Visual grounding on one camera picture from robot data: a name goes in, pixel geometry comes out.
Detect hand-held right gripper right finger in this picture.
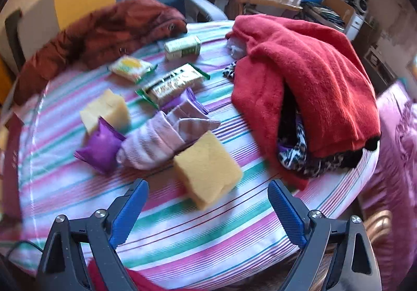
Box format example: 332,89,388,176
267,179,382,291

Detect striped cloth desktop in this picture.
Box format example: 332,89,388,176
13,20,380,288

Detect green-ended cereal bar packet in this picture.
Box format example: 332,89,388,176
136,63,211,107

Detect cardboard box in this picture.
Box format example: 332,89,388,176
321,0,357,29

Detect black cable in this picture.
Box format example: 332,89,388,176
5,240,44,265

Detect purple snack packet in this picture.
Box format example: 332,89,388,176
74,117,126,176
161,87,209,116

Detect pink floral bedding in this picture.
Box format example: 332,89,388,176
361,81,417,291

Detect small yellow packet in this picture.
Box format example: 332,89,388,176
164,36,202,61

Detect red towel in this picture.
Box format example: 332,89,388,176
225,15,382,190

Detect pale striped socks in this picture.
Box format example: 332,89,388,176
116,100,221,170

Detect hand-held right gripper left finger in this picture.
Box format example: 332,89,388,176
35,178,150,291

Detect maroon jacket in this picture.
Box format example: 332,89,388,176
15,0,188,106

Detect leopard print cloth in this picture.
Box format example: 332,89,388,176
277,105,364,179

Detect yellow snack packet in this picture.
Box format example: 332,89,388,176
108,56,157,83

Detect red garment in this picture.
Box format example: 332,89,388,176
86,258,157,291

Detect yellow sponge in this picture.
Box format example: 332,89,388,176
173,131,244,210
80,89,131,135

